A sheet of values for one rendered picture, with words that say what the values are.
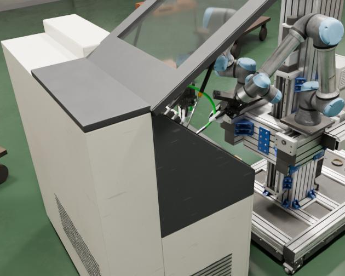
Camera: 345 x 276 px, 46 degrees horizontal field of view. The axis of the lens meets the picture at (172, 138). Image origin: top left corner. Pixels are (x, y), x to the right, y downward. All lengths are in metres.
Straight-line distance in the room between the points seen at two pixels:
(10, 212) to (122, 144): 2.20
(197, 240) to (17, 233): 1.71
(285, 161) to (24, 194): 2.31
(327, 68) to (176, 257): 1.21
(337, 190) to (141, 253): 1.84
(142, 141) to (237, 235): 0.97
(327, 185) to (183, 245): 1.59
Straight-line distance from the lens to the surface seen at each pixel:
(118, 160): 1.63
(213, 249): 2.31
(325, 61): 2.16
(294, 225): 2.98
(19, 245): 3.35
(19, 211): 3.66
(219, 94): 2.00
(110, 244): 1.86
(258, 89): 1.96
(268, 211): 3.06
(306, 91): 2.36
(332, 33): 2.07
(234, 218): 2.26
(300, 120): 2.43
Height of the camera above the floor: 2.20
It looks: 31 degrees down
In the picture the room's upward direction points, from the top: 3 degrees counter-clockwise
